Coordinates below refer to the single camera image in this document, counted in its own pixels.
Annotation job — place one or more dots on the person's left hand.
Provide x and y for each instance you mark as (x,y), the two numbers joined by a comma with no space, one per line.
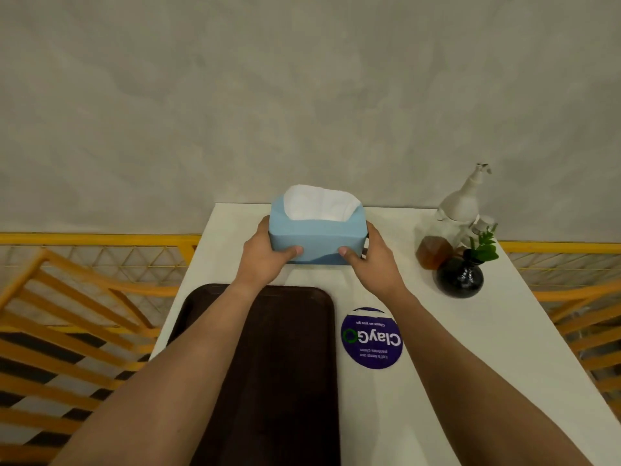
(258,262)

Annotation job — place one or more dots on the person's right hand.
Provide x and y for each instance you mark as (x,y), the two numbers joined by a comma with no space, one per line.
(376,266)

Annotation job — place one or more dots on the person's left thumb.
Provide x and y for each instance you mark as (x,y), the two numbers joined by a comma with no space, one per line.
(290,251)

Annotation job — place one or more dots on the person's right thumb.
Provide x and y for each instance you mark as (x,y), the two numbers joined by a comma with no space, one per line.
(348,256)

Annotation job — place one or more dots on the blue tissue pack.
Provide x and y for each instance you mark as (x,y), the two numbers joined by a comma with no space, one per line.
(316,230)

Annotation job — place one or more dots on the person's left forearm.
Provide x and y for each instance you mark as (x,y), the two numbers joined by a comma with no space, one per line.
(160,378)

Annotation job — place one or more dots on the person's right forearm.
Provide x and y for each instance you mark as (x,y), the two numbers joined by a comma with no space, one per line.
(473,383)

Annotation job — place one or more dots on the round purple sticker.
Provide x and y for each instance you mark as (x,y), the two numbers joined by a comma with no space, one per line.
(372,338)

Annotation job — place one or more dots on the amber liquid glass bottle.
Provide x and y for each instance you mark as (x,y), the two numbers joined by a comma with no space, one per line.
(434,251)

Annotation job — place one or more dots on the round black vase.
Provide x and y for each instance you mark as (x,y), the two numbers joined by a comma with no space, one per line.
(459,279)

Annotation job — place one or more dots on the white pump dispenser bottle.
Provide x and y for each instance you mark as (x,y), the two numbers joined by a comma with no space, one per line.
(461,201)

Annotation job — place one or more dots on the dark brown serving tray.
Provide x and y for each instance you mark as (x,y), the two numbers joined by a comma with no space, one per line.
(276,383)

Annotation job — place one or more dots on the green plant sprig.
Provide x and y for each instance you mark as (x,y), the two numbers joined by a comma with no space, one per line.
(485,246)

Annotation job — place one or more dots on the white table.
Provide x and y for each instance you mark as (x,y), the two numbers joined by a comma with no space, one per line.
(490,363)

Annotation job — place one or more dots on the yellow metal railing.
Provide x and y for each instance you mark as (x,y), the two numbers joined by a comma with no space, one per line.
(97,247)

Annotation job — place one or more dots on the orange wooden chair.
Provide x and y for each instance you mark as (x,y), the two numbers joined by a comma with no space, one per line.
(63,334)
(587,329)

